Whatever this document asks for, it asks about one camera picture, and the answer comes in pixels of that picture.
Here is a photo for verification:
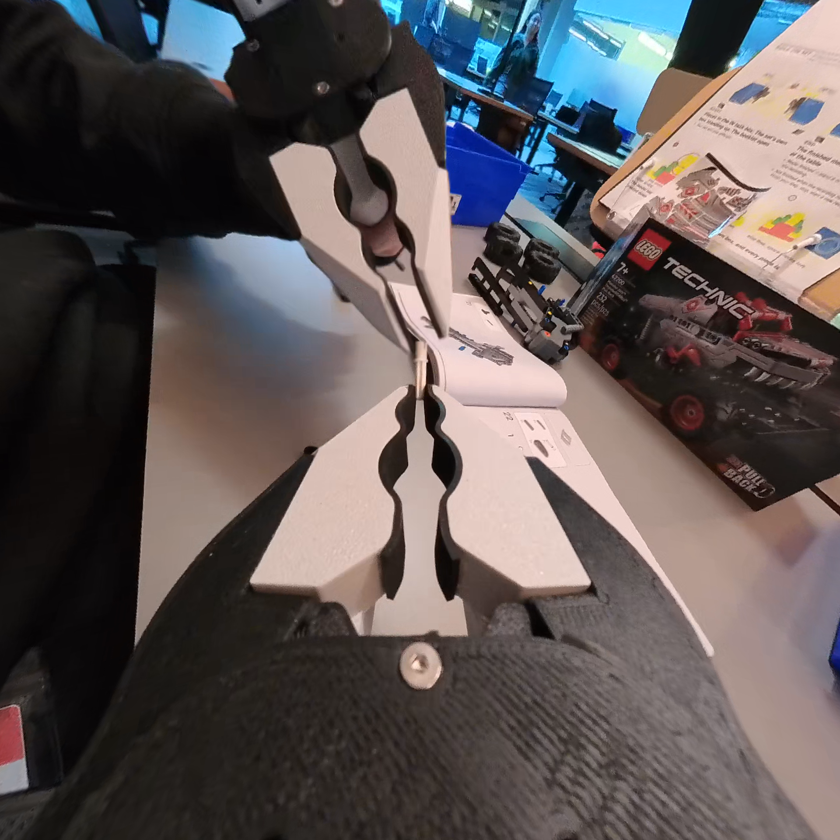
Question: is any grey desk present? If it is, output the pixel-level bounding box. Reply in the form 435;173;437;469
134;190;840;840

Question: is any printed instruction sheet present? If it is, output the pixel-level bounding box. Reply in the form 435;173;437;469
599;0;840;311

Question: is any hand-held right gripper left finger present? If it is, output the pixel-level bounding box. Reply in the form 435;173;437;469
249;386;417;616

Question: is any black pillar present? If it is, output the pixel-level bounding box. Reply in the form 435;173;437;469
668;0;767;74

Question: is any black toy set box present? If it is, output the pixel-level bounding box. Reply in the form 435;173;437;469
566;218;840;513

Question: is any toy building instruction booklet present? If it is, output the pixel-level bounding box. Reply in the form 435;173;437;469
387;282;716;658

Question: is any clear bag of toy parts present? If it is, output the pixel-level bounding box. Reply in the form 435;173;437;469
648;153;773;248

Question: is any grey toy chassis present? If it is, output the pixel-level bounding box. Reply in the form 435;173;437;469
467;256;585;366

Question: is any plain cardboard stand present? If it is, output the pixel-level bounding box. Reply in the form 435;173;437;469
635;64;718;139

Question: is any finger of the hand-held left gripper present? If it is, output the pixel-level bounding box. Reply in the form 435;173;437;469
357;87;455;340
269;142;422;357

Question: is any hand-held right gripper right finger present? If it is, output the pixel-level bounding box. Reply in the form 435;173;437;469
423;386;593;619

